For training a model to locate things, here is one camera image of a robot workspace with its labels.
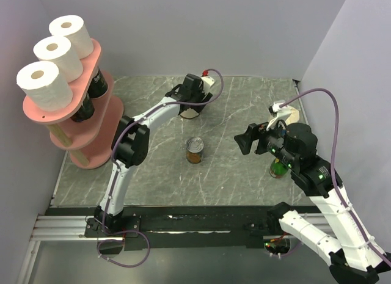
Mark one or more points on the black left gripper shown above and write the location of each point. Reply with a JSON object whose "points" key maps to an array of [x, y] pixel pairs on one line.
{"points": [[204, 98]]}

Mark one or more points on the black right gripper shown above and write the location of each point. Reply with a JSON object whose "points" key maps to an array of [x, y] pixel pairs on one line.
{"points": [[255, 131]]}

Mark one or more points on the beige roll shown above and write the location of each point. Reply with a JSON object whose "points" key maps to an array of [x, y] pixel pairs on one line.
{"points": [[189, 114], [293, 114]]}

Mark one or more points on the black roll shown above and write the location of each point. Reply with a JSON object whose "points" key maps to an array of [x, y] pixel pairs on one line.
{"points": [[85, 112], [98, 85]]}

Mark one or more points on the white toilet roll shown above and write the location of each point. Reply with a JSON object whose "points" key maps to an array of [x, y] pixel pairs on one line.
{"points": [[43, 83], [59, 50], [73, 28]]}

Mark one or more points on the white toilet roll front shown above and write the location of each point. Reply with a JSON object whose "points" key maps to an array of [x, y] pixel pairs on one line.
{"points": [[59, 50]]}

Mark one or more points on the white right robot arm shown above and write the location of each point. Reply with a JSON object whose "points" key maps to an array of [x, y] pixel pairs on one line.
{"points": [[351, 253]]}

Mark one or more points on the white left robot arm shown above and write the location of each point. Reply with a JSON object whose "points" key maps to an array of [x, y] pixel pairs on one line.
{"points": [[131, 141]]}

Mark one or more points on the pink three-tier shelf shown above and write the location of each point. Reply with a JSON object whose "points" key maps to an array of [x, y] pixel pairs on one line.
{"points": [[88, 142]]}

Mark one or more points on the green glass bottle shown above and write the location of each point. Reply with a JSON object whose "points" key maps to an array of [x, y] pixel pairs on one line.
{"points": [[277, 169]]}

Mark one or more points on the tin can orange label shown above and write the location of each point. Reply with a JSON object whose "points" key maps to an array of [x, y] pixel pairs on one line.
{"points": [[194, 150]]}

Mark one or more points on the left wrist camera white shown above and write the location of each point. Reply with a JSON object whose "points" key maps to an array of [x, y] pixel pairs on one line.
{"points": [[208, 81]]}

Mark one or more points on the aluminium frame rail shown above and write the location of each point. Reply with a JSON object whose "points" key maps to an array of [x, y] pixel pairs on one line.
{"points": [[47, 229]]}

